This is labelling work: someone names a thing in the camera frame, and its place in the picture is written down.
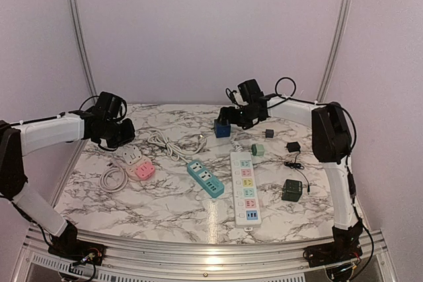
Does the dark green cube socket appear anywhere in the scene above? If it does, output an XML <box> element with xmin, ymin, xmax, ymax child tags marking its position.
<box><xmin>282</xmin><ymin>179</ymin><xmax>303</xmax><ymax>202</ymax></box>

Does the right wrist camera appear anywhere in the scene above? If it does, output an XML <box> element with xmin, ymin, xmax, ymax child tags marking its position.
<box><xmin>225</xmin><ymin>79</ymin><xmax>264</xmax><ymax>106</ymax></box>

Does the front aluminium rail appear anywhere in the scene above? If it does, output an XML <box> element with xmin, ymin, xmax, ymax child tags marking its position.
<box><xmin>6</xmin><ymin>226</ymin><xmax>400</xmax><ymax>281</ymax></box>

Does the aluminium frame post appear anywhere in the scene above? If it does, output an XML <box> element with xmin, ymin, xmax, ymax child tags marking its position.
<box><xmin>317</xmin><ymin>0</ymin><xmax>352</xmax><ymax>102</ymax></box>
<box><xmin>67</xmin><ymin>0</ymin><xmax>98</xmax><ymax>106</ymax></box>

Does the left aluminium frame post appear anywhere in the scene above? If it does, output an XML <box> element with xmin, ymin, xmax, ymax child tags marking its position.
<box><xmin>67</xmin><ymin>0</ymin><xmax>98</xmax><ymax>106</ymax></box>

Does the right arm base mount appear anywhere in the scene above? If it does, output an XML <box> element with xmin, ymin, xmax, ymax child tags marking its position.
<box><xmin>303</xmin><ymin>242</ymin><xmax>363</xmax><ymax>267</ymax></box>

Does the teal power strip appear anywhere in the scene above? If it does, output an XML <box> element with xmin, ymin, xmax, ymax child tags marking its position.
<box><xmin>187</xmin><ymin>160</ymin><xmax>225</xmax><ymax>198</ymax></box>

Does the blue cube socket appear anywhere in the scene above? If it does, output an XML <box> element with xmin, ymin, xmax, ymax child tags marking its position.
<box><xmin>213</xmin><ymin>120</ymin><xmax>231</xmax><ymax>138</ymax></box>

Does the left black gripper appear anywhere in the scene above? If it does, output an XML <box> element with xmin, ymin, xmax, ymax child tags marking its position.
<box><xmin>96</xmin><ymin>118</ymin><xmax>135</xmax><ymax>149</ymax></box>

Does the light green USB adapter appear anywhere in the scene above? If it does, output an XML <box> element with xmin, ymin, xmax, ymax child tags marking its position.
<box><xmin>251</xmin><ymin>143</ymin><xmax>265</xmax><ymax>157</ymax></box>

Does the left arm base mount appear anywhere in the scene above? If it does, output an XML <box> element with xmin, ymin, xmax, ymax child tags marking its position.
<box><xmin>48</xmin><ymin>240</ymin><xmax>106</xmax><ymax>266</ymax></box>

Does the white plug adapter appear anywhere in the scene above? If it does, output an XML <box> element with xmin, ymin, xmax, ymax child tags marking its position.
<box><xmin>122</xmin><ymin>147</ymin><xmax>143</xmax><ymax>166</ymax></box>

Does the pink round power strip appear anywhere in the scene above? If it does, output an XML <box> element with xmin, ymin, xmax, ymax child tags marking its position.
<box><xmin>126</xmin><ymin>160</ymin><xmax>155</xmax><ymax>182</ymax></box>

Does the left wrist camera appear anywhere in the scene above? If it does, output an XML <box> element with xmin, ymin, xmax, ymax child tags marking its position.
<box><xmin>92</xmin><ymin>91</ymin><xmax>128</xmax><ymax>122</ymax></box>

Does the white long power strip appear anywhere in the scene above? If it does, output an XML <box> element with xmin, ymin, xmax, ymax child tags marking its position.
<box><xmin>230</xmin><ymin>152</ymin><xmax>262</xmax><ymax>230</ymax></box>

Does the thin black cable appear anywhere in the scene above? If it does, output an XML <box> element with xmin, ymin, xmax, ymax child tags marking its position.
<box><xmin>283</xmin><ymin>153</ymin><xmax>311</xmax><ymax>194</ymax></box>

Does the coiled white cable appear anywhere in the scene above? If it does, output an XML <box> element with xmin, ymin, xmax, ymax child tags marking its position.
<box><xmin>100</xmin><ymin>162</ymin><xmax>128</xmax><ymax>193</ymax></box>

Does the right aluminium frame post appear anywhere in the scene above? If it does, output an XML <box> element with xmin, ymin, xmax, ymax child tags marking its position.
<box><xmin>317</xmin><ymin>0</ymin><xmax>352</xmax><ymax>102</ymax></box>

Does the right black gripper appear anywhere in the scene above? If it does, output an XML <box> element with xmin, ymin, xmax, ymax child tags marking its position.
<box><xmin>216</xmin><ymin>104</ymin><xmax>258</xmax><ymax>128</ymax></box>

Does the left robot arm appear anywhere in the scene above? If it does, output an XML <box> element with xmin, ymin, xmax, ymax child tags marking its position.
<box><xmin>1</xmin><ymin>109</ymin><xmax>135</xmax><ymax>259</ymax></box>

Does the teal strip white cord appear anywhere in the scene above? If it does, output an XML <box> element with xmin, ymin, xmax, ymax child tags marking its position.
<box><xmin>147</xmin><ymin>129</ymin><xmax>208</xmax><ymax>162</ymax></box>

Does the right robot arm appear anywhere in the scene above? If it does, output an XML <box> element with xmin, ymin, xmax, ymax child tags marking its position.
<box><xmin>214</xmin><ymin>93</ymin><xmax>363</xmax><ymax>261</ymax></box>

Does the black power adapter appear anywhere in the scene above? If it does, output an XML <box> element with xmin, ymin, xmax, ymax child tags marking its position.
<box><xmin>286</xmin><ymin>141</ymin><xmax>301</xmax><ymax>153</ymax></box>

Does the dark grey USB charger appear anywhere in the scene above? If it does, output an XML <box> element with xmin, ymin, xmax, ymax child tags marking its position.
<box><xmin>264</xmin><ymin>129</ymin><xmax>274</xmax><ymax>139</ymax></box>

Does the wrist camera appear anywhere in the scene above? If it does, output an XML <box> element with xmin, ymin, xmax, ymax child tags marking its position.
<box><xmin>225</xmin><ymin>79</ymin><xmax>264</xmax><ymax>106</ymax></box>
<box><xmin>92</xmin><ymin>91</ymin><xmax>128</xmax><ymax>122</ymax></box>

